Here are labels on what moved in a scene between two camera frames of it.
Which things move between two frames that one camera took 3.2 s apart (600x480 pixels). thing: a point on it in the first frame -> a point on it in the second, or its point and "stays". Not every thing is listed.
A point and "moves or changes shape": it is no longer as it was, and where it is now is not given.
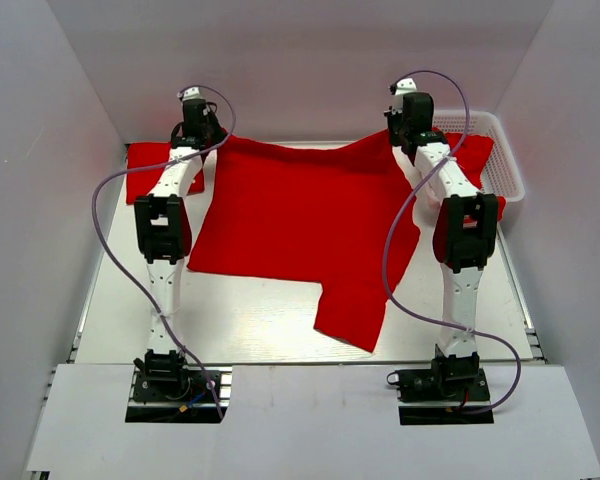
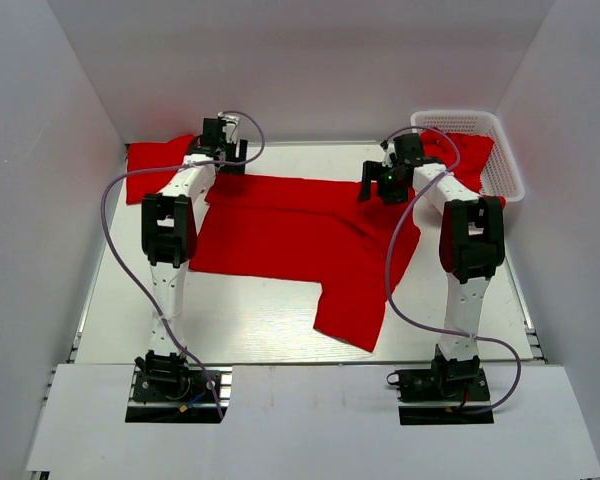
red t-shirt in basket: (472, 156) stays
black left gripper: (212, 118) -> (232, 147)
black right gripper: (394, 114) -> (373, 170)
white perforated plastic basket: (502, 176) stays
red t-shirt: (338, 215) moves or changes shape
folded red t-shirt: (140, 155) stays
